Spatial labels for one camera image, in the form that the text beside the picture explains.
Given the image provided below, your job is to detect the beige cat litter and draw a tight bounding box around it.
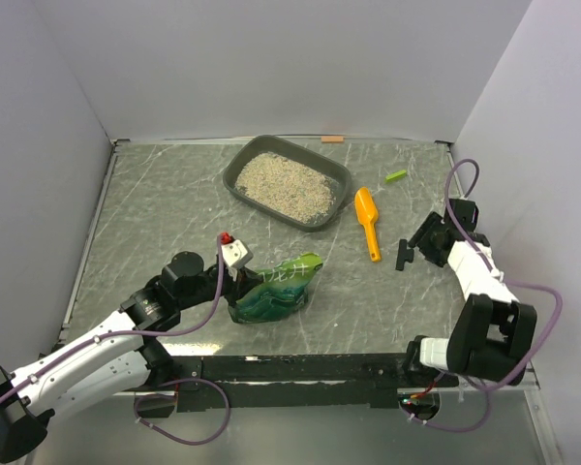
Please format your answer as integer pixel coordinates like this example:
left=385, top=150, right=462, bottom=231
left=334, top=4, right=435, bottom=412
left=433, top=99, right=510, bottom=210
left=235, top=152, right=338, bottom=224

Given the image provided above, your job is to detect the green litter bag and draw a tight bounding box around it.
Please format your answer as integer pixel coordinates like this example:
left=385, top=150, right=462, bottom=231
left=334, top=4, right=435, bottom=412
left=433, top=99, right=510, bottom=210
left=226, top=253, right=323, bottom=324

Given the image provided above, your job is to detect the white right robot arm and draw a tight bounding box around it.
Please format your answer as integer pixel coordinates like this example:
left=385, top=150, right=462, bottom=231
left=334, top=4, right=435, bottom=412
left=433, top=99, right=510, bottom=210
left=396, top=199, right=537, bottom=386

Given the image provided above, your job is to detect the small green block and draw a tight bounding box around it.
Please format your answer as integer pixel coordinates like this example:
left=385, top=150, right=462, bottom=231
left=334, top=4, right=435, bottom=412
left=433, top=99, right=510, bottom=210
left=385, top=170, right=408, bottom=183

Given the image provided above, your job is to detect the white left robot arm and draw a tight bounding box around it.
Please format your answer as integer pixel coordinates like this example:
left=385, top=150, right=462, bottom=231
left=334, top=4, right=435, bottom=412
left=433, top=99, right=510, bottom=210
left=0, top=241, right=260, bottom=464

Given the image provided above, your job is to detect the small orange block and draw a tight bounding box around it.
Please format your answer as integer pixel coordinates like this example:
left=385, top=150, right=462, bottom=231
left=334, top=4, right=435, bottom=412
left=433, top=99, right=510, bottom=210
left=321, top=136, right=345, bottom=143

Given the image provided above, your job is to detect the dark grey litter box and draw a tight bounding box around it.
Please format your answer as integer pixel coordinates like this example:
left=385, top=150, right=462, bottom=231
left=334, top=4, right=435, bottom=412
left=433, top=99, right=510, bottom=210
left=223, top=136, right=352, bottom=233

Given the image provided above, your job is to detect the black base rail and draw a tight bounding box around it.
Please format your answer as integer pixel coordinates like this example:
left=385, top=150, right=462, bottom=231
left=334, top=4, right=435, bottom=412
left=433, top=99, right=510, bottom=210
left=133, top=353, right=439, bottom=413

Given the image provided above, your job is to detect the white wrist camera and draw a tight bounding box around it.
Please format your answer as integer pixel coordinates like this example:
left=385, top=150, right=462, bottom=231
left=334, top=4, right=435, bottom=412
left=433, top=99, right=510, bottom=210
left=446, top=199, right=479, bottom=232
left=220, top=232, right=253, bottom=281

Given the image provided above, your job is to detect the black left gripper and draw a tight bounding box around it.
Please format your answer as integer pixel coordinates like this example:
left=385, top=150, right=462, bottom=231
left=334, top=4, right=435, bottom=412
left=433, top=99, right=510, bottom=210
left=177, top=263, right=263, bottom=310

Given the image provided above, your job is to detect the black T-shaped bracket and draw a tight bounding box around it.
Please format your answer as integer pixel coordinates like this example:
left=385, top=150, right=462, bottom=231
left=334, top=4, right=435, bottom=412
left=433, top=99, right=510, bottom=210
left=395, top=238, right=414, bottom=271

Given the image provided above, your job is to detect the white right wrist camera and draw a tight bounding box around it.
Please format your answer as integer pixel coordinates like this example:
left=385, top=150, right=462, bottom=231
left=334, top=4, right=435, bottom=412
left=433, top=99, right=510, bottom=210
left=446, top=199, right=479, bottom=232

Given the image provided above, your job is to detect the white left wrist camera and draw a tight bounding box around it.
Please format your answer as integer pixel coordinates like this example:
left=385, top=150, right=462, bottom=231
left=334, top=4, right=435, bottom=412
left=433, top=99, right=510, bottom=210
left=220, top=232, right=253, bottom=281

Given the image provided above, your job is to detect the yellow plastic scoop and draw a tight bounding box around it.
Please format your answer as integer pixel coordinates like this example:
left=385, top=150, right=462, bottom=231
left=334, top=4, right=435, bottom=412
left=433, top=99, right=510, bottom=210
left=354, top=187, right=382, bottom=263

